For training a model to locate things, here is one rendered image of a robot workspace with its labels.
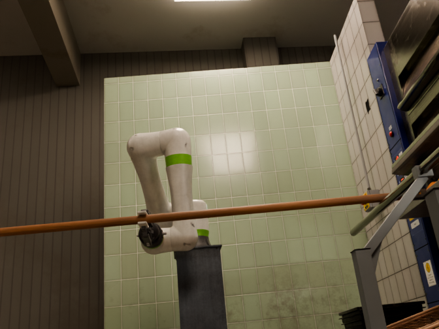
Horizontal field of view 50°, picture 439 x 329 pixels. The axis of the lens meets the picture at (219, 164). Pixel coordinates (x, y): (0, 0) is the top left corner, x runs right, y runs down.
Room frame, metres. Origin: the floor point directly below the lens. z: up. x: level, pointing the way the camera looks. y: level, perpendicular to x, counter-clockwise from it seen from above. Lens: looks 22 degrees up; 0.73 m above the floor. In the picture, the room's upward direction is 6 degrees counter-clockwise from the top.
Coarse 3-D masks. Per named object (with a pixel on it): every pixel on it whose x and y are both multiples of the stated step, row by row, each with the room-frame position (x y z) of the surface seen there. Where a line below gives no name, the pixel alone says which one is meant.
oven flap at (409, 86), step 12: (432, 36) 1.67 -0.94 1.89; (432, 48) 1.65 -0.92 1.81; (420, 60) 1.79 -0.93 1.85; (432, 60) 1.58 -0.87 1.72; (408, 72) 1.94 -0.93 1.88; (420, 72) 1.77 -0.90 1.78; (432, 72) 1.66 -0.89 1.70; (408, 84) 1.91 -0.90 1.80; (420, 84) 1.75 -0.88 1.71; (408, 96) 1.85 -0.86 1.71
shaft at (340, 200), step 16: (224, 208) 1.59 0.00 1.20; (240, 208) 1.59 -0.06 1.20; (256, 208) 1.59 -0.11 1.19; (272, 208) 1.59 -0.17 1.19; (288, 208) 1.60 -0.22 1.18; (304, 208) 1.61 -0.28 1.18; (48, 224) 1.56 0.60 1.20; (64, 224) 1.56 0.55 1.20; (80, 224) 1.56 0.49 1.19; (96, 224) 1.57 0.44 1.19; (112, 224) 1.57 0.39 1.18; (128, 224) 1.58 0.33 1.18
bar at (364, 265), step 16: (432, 160) 1.17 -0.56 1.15; (416, 176) 1.26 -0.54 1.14; (400, 192) 1.42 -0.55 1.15; (416, 192) 1.25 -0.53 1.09; (432, 192) 0.76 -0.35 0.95; (384, 208) 1.58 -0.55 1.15; (400, 208) 1.25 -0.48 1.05; (432, 208) 0.77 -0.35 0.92; (384, 224) 1.25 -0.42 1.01; (432, 224) 0.79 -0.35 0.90; (352, 256) 1.27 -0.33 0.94; (368, 256) 1.23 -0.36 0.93; (368, 272) 1.23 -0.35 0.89; (368, 288) 1.23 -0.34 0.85; (368, 304) 1.23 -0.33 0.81; (368, 320) 1.24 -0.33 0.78; (384, 320) 1.23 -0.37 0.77
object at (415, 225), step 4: (400, 148) 2.07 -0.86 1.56; (400, 152) 2.08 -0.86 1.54; (396, 156) 2.14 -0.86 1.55; (396, 160) 2.15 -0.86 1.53; (400, 176) 2.15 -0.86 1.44; (404, 176) 2.11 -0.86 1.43; (400, 180) 2.16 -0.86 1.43; (408, 220) 2.18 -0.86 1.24; (412, 220) 2.14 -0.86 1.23; (416, 220) 2.10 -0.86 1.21; (420, 220) 2.07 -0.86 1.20; (412, 224) 2.15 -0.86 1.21; (416, 224) 2.11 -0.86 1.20; (420, 224) 2.08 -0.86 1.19; (412, 228) 2.16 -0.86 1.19; (416, 228) 2.12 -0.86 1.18; (420, 228) 2.09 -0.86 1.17; (412, 232) 2.17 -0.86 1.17; (416, 232) 2.13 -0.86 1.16
